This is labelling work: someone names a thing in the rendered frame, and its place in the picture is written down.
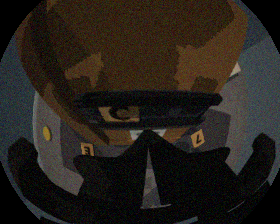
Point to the white label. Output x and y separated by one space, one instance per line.
135 134

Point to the yellow round flat disc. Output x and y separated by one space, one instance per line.
47 133

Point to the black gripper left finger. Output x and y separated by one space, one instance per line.
129 168

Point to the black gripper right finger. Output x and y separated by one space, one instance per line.
171 165

